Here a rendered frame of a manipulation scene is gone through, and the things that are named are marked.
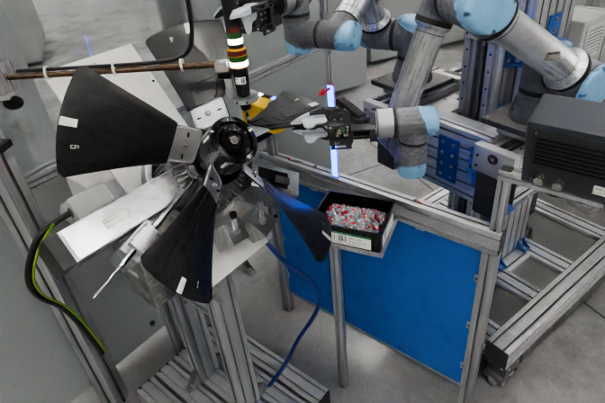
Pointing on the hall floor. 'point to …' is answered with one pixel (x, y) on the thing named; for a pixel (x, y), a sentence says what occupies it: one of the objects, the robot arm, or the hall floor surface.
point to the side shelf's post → (172, 326)
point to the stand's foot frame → (308, 388)
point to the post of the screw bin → (338, 315)
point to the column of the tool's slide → (23, 211)
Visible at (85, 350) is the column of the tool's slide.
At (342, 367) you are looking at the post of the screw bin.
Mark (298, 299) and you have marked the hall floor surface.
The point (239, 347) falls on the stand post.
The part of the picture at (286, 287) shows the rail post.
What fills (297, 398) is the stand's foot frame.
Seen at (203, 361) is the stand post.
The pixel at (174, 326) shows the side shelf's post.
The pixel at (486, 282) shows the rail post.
